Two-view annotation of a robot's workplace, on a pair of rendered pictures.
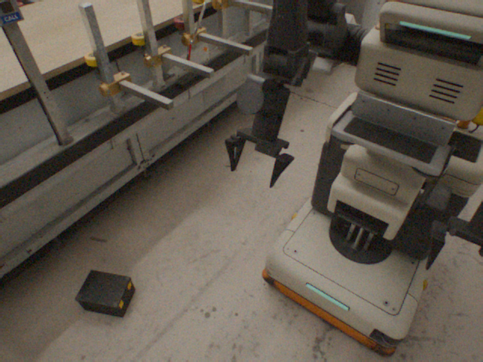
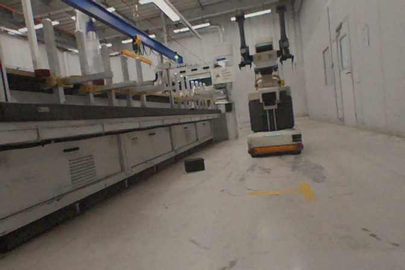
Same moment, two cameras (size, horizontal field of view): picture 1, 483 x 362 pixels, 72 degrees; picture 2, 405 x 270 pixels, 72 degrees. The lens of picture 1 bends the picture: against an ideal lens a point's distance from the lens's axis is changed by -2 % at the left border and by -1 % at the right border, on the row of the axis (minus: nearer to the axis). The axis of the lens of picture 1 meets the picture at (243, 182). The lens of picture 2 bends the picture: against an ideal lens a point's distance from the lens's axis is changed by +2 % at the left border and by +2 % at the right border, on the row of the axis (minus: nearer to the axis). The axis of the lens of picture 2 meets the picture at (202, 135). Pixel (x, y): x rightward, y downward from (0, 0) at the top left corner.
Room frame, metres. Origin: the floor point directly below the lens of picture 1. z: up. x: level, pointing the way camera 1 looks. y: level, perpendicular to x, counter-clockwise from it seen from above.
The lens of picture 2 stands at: (-2.05, 1.54, 0.53)
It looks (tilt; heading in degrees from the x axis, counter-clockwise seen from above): 3 degrees down; 339
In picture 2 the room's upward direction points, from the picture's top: 7 degrees counter-clockwise
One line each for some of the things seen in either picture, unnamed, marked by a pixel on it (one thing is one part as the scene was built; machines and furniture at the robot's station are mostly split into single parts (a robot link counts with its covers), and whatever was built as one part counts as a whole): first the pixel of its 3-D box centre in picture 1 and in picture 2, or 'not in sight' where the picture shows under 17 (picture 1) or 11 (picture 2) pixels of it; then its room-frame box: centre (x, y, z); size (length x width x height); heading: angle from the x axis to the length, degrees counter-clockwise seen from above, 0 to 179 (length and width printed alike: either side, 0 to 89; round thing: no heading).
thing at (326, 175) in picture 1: (388, 176); (270, 106); (0.94, -0.58, 0.59); 0.55 x 0.34 x 0.83; 54
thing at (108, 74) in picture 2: not in sight; (76, 81); (-0.41, 1.61, 0.82); 0.43 x 0.03 x 0.04; 55
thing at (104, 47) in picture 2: not in sight; (108, 78); (0.01, 1.41, 0.90); 0.04 x 0.04 x 0.48; 55
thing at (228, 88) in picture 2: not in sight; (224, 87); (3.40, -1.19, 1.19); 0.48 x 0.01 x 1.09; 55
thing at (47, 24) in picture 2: not in sight; (54, 65); (-0.40, 1.70, 0.91); 0.04 x 0.04 x 0.48; 55
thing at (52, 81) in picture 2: not in sight; (59, 82); (-0.38, 1.69, 0.82); 0.14 x 0.06 x 0.05; 145
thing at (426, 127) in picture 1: (388, 146); (266, 70); (0.63, -0.35, 0.99); 0.28 x 0.16 x 0.22; 54
